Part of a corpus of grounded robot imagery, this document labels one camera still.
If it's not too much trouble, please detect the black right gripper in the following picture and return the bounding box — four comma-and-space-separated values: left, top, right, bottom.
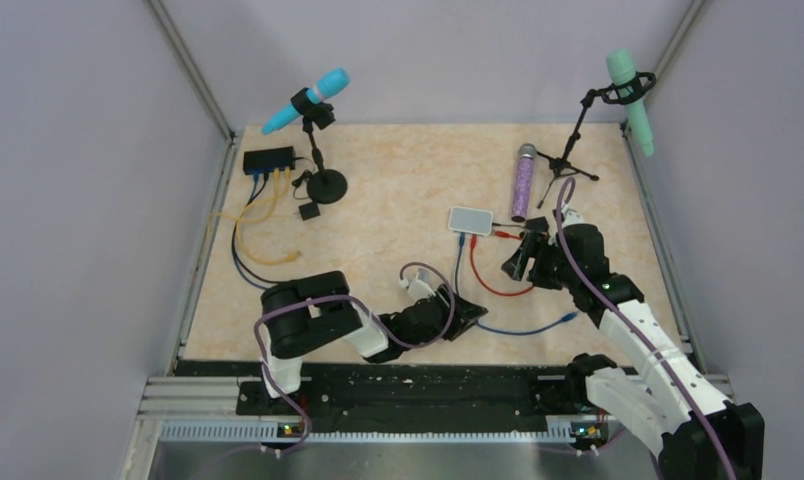
503, 230, 580, 290

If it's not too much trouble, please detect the white network switch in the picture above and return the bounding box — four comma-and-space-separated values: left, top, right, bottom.
448, 206, 494, 236

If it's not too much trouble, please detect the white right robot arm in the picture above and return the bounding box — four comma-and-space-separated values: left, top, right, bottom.
502, 214, 765, 479

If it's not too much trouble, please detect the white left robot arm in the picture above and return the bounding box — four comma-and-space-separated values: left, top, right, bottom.
254, 262, 489, 414

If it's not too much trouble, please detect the purple glitter microphone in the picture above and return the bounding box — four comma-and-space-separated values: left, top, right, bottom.
511, 143, 537, 223

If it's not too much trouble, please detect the small black adapter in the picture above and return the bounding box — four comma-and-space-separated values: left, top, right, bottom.
298, 202, 321, 221

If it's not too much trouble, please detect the black round-base mic stand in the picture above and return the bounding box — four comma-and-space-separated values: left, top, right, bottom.
302, 119, 348, 205

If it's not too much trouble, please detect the black tripod mic stand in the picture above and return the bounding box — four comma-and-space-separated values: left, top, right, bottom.
536, 71, 658, 210

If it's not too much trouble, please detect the mint green microphone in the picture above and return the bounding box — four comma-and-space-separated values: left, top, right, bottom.
606, 49, 657, 157

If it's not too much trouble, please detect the cyan microphone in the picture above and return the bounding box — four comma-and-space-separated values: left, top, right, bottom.
261, 68, 350, 135

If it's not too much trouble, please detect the red ethernet cable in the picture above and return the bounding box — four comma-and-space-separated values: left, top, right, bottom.
468, 228, 536, 298

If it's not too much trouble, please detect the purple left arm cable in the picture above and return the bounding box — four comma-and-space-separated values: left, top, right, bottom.
254, 262, 458, 458

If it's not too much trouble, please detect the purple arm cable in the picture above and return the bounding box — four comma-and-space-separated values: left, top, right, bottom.
254, 262, 458, 458
552, 176, 738, 480

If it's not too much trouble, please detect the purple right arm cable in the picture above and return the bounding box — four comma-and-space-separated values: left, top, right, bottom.
552, 176, 738, 480

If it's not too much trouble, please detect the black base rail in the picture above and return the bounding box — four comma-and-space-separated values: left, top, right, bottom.
236, 363, 604, 434

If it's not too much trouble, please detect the yellow ethernet cable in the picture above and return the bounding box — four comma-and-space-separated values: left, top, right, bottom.
205, 168, 304, 268

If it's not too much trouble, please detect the black network switch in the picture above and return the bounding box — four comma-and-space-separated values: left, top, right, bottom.
242, 146, 296, 175

